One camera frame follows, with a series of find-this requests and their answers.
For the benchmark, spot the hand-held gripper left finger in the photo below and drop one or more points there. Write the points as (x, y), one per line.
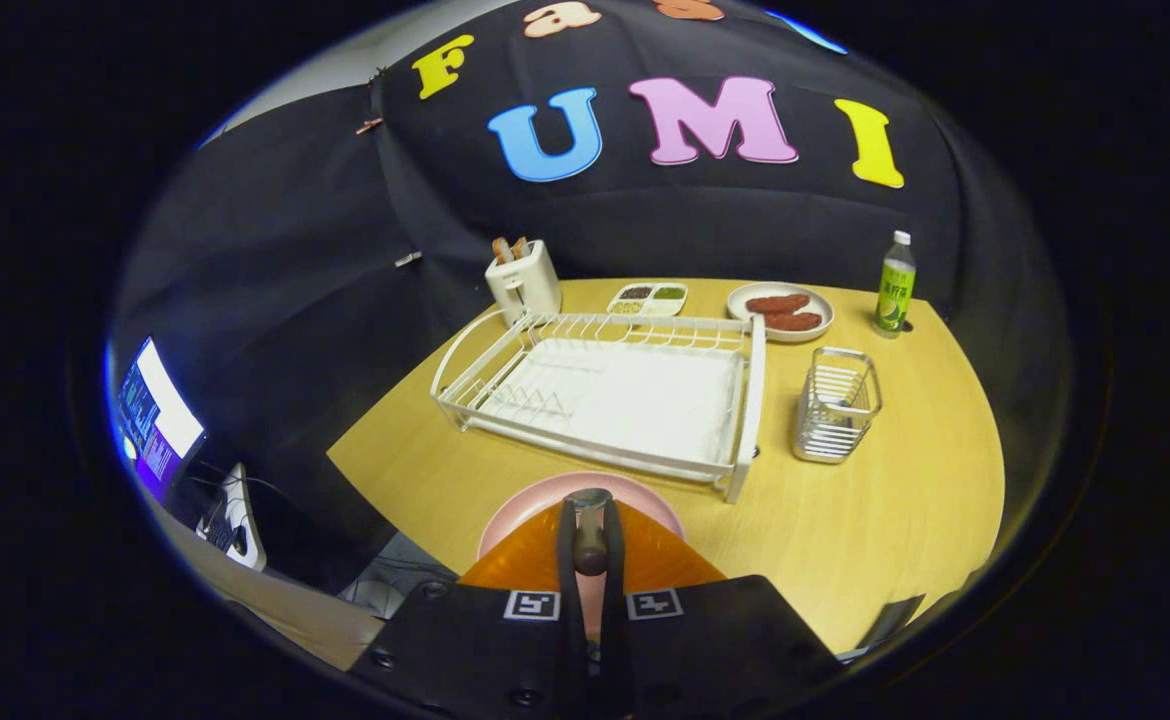
(455, 650)

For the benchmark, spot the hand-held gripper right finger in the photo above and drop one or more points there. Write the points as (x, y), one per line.
(735, 650)

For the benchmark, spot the pink plate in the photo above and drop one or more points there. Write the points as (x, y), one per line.
(535, 505)

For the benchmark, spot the white round sausage dish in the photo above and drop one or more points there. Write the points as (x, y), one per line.
(740, 300)

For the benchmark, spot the white divided snack dish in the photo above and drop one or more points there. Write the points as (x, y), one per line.
(650, 308)

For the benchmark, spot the dark furniture piece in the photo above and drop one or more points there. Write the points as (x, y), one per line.
(890, 622)

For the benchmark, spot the white curved object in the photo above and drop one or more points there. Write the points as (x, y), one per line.
(248, 520)

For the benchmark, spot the white toaster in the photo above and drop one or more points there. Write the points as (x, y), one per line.
(530, 290)

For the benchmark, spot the computer monitor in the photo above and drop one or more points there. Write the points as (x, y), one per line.
(170, 410)

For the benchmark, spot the white backdrop clip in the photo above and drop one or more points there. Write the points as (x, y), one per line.
(408, 259)

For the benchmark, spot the green drink bottle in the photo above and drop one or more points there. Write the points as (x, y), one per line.
(895, 290)

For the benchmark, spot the brown toast slice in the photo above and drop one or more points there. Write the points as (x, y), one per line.
(501, 250)
(520, 246)

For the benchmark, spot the black backdrop cloth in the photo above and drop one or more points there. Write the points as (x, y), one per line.
(295, 250)

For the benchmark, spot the orange backdrop clip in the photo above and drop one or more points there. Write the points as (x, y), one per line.
(369, 126)

